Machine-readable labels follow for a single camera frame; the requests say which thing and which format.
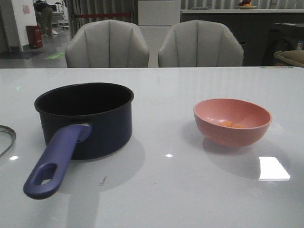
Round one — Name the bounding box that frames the pink plastic bowl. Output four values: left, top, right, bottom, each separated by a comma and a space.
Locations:
193, 98, 272, 148

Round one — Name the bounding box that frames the red trash bin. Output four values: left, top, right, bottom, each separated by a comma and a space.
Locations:
26, 25, 43, 49

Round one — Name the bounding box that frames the beige cushion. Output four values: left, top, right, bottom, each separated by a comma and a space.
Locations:
274, 50, 304, 67

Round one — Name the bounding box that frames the left grey upholstered chair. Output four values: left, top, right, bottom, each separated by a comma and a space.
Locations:
65, 19, 149, 68

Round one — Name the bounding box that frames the grey upholstered chair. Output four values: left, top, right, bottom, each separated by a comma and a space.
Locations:
65, 19, 149, 68
158, 20, 244, 67

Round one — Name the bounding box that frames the fruit plate on counter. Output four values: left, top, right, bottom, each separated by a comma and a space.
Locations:
237, 0, 257, 10

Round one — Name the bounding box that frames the dark blue saucepan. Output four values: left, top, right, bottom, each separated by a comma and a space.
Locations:
23, 82, 134, 200

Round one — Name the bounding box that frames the dark counter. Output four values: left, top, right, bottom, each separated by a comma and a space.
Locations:
180, 9, 304, 66

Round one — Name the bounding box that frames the person in background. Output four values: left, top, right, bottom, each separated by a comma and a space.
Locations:
34, 0, 53, 37

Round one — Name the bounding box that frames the glass lid blue knob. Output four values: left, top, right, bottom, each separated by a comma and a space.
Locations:
0, 125, 16, 157

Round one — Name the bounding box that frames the orange ham slice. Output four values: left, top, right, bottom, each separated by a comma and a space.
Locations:
220, 120, 233, 127

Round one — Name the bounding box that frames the right grey upholstered chair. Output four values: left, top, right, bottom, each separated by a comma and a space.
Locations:
158, 20, 244, 67

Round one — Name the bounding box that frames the white cabinet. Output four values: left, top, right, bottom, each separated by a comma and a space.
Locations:
137, 0, 181, 67

